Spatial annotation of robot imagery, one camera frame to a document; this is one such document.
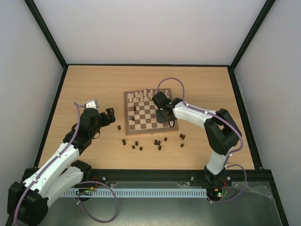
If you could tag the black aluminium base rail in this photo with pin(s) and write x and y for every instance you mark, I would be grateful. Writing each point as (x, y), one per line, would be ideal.
(145, 175)

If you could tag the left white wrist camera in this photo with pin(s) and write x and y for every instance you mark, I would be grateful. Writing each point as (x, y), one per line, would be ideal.
(92, 104)

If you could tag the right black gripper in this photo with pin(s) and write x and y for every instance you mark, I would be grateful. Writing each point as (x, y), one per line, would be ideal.
(162, 117)

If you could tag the light pieces back rows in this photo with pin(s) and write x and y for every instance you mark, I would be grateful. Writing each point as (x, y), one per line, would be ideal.
(140, 95)

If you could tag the wooden chess board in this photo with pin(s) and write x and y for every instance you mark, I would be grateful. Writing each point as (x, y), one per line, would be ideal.
(145, 119)

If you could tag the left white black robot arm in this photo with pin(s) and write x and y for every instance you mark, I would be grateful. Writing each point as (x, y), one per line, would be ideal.
(30, 200)

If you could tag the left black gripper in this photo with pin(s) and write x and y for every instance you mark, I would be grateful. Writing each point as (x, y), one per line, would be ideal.
(111, 115)

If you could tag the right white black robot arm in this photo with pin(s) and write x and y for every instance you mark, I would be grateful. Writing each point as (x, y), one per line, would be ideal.
(222, 132)

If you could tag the white slotted cable duct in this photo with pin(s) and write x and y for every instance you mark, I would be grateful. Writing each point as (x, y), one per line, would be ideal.
(138, 193)

